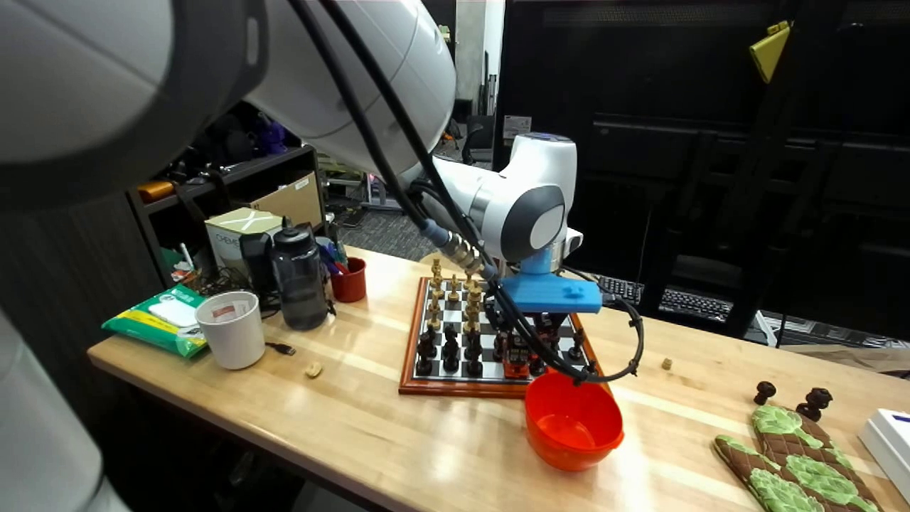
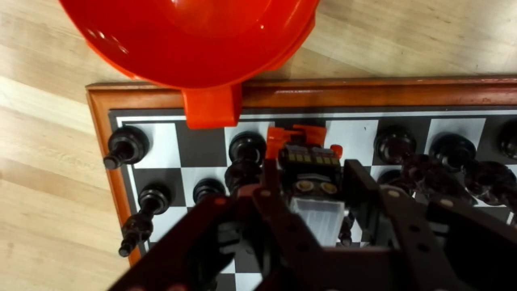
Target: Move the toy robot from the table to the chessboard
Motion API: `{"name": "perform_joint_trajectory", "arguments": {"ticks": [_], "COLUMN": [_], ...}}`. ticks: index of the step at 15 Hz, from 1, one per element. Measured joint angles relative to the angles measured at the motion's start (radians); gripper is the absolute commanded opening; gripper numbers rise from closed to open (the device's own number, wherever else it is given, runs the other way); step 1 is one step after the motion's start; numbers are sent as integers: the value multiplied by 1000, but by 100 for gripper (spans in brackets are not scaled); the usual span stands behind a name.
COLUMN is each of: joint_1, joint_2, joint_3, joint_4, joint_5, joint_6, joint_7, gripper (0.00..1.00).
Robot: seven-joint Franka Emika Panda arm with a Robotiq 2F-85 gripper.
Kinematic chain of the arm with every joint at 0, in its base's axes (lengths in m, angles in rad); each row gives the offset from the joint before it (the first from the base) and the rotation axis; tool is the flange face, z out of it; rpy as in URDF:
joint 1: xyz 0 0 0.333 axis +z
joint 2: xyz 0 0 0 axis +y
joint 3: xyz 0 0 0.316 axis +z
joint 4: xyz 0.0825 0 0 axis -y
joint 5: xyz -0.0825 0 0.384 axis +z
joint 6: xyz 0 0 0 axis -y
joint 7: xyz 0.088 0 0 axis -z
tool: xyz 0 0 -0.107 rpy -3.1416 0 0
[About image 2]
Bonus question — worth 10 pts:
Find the orange plastic bowl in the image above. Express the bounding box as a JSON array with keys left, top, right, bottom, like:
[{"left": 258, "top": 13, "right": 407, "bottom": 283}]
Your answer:
[{"left": 56, "top": 0, "right": 321, "bottom": 131}]

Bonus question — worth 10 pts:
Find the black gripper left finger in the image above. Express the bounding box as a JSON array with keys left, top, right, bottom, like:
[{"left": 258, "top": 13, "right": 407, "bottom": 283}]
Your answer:
[{"left": 106, "top": 158, "right": 336, "bottom": 291}]

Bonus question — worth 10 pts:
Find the black chess piece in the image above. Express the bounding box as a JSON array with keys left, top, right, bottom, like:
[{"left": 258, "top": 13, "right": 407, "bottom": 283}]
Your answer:
[
  {"left": 373, "top": 126, "right": 418, "bottom": 163},
  {"left": 429, "top": 132, "right": 476, "bottom": 171},
  {"left": 227, "top": 129, "right": 268, "bottom": 166},
  {"left": 137, "top": 182, "right": 174, "bottom": 216},
  {"left": 101, "top": 126, "right": 151, "bottom": 171},
  {"left": 116, "top": 211, "right": 155, "bottom": 258},
  {"left": 223, "top": 160, "right": 265, "bottom": 194},
  {"left": 496, "top": 119, "right": 517, "bottom": 161},
  {"left": 190, "top": 176, "right": 227, "bottom": 205}
]

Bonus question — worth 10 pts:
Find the wooden framed chessboard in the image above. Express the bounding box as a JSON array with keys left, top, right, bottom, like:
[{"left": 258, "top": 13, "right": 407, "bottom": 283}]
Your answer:
[{"left": 85, "top": 77, "right": 517, "bottom": 291}]

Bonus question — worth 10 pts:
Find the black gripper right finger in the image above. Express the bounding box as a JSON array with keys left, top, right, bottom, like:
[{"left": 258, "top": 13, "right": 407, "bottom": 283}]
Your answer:
[{"left": 342, "top": 158, "right": 517, "bottom": 291}]

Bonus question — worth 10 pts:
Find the orange grey toy robot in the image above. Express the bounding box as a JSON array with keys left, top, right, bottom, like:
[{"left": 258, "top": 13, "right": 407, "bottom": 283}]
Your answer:
[{"left": 263, "top": 122, "right": 352, "bottom": 249}]

